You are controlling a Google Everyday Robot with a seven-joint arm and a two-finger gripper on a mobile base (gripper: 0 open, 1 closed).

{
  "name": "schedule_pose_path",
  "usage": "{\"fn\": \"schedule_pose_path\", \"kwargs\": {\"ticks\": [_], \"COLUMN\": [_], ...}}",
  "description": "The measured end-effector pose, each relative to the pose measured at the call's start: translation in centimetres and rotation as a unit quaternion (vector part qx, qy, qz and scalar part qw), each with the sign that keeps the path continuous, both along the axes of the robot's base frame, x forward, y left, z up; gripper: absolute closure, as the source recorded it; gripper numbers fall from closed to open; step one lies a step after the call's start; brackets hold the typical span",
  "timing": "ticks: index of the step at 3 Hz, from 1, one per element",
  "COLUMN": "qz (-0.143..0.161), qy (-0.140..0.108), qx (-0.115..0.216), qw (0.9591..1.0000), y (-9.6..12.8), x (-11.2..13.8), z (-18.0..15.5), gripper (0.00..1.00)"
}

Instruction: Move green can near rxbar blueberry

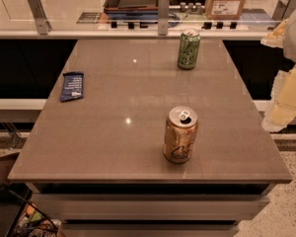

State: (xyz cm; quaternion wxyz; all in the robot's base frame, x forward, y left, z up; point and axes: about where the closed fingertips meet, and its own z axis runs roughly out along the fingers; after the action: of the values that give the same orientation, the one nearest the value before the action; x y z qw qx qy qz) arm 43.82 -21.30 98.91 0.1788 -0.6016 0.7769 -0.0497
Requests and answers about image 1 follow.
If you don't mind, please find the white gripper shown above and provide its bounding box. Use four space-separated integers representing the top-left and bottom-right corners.
260 10 296 132

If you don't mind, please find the green soda can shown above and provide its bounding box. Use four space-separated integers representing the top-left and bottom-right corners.
178 29 200 69

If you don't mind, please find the orange soda can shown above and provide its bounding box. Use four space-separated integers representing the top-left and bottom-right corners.
163 106 198 164

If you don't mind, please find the blue rxbar blueberry wrapper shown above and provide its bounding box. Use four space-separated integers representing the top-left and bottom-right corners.
59 71 84 102

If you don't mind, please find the cardboard box with label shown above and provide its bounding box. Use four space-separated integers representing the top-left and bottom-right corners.
205 0 246 20

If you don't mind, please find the table drawer front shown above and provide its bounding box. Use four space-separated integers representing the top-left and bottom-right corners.
33 194 269 221

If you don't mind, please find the snack bag bin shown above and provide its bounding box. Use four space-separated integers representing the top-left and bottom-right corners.
0 183 61 237

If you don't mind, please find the middle metal glass bracket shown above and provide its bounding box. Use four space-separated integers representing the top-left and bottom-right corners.
158 0 169 36

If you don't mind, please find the left metal glass bracket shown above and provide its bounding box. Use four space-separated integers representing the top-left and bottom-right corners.
27 0 51 35

